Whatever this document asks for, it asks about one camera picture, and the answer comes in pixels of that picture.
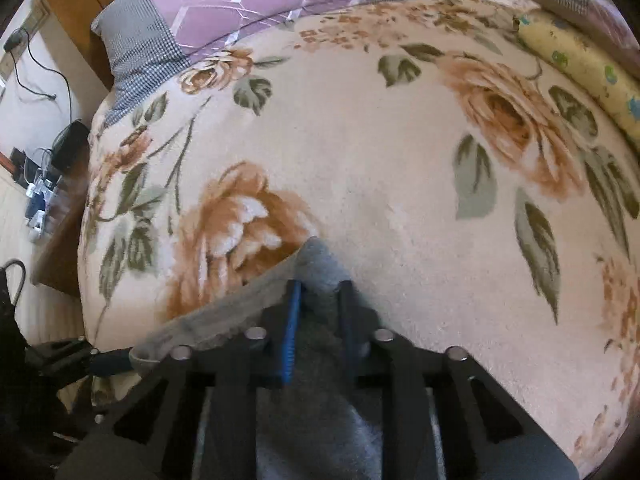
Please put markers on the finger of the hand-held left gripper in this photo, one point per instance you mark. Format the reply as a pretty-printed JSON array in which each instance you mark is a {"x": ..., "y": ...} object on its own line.
[{"x": 112, "y": 362}]

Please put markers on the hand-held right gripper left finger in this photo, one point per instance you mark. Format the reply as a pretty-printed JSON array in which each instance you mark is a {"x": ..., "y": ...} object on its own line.
[{"x": 290, "y": 330}]

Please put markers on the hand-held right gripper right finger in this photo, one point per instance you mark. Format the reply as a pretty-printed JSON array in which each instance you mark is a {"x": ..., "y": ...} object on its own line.
[{"x": 348, "y": 330}]

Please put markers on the grey pants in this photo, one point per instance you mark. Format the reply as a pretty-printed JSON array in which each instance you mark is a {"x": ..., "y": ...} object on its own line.
[{"x": 320, "y": 410}]

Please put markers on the wooden nightstand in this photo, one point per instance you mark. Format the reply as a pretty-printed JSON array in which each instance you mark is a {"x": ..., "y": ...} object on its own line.
[{"x": 60, "y": 240}]

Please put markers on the blue white clutter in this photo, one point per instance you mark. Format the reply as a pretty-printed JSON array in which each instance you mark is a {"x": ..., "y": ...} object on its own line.
[{"x": 39, "y": 205}]

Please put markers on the floral cream blanket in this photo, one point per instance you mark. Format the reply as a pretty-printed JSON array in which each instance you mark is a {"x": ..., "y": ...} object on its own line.
[{"x": 380, "y": 170}]

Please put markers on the black round device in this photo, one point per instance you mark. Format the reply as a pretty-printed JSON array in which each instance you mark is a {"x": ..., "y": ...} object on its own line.
[{"x": 70, "y": 145}]

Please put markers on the purple pillow grey checked ends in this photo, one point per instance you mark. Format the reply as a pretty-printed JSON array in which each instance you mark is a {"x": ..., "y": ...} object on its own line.
[{"x": 260, "y": 5}]

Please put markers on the yellow patterned pillow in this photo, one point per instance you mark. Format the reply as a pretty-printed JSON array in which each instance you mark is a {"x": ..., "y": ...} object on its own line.
[{"x": 585, "y": 60}]

